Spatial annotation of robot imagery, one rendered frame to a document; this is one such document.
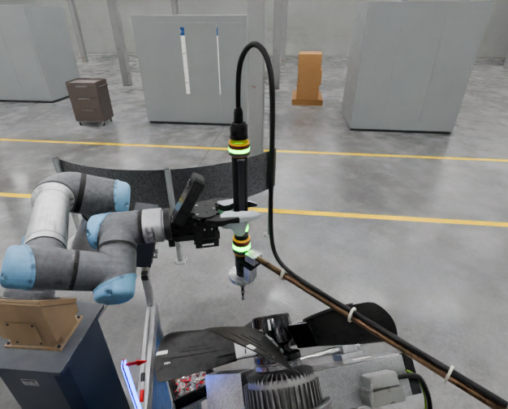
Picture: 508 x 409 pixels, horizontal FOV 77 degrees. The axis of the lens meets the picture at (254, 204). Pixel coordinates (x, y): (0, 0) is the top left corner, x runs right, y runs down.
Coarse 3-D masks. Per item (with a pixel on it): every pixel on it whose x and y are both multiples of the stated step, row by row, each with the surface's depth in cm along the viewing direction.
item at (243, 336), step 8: (208, 328) 73; (216, 328) 74; (224, 328) 76; (232, 328) 78; (240, 328) 81; (248, 328) 85; (224, 336) 70; (232, 336) 71; (240, 336) 73; (248, 336) 76; (256, 336) 80; (264, 336) 87; (240, 344) 67; (248, 344) 70; (256, 344) 73; (264, 344) 76; (272, 344) 84; (256, 352) 66; (264, 352) 68; (272, 352) 74; (280, 352) 83; (280, 360) 69; (288, 368) 65
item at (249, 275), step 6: (258, 252) 77; (246, 258) 77; (252, 258) 75; (246, 264) 77; (252, 264) 76; (258, 264) 78; (234, 270) 84; (246, 270) 79; (252, 270) 79; (234, 276) 82; (246, 276) 80; (252, 276) 80; (234, 282) 81; (240, 282) 80; (246, 282) 81
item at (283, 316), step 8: (256, 320) 98; (264, 320) 96; (272, 320) 96; (280, 320) 96; (288, 320) 98; (256, 328) 97; (264, 328) 95; (272, 328) 95; (280, 328) 95; (272, 336) 94; (280, 336) 94; (288, 336) 96; (280, 344) 95; (288, 344) 97; (288, 352) 94; (296, 352) 94; (256, 360) 94; (264, 360) 92; (272, 360) 91; (288, 360) 91
